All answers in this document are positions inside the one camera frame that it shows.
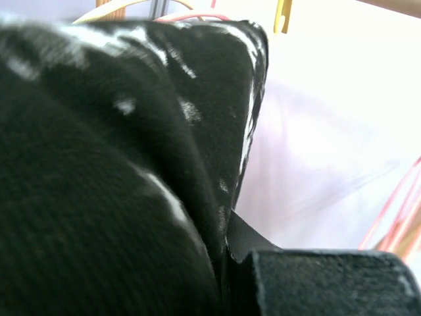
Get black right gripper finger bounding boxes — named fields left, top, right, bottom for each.
left=226, top=213, right=420, bottom=316

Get yellow hanger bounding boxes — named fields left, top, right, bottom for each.
left=73, top=0, right=292, bottom=34

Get wooden clothes rack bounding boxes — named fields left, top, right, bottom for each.
left=95, top=0, right=421, bottom=261

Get black white patterned trousers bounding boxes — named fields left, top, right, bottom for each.
left=1, top=15, right=268, bottom=315

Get empty pink hanger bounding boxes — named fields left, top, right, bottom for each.
left=384, top=195, right=420, bottom=263
left=358, top=158, right=420, bottom=250

